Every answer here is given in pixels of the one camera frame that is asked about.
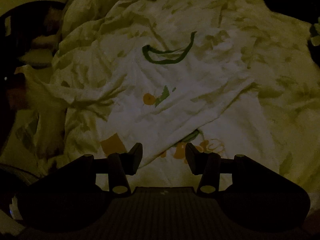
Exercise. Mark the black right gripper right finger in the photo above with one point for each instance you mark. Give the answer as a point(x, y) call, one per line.
point(204, 165)

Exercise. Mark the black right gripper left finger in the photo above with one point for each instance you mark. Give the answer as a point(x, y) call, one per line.
point(121, 165)

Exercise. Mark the white small printed t-shirt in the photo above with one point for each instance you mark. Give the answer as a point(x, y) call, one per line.
point(199, 90)

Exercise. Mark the floral cream bed sheet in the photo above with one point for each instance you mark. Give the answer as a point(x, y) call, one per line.
point(74, 102)

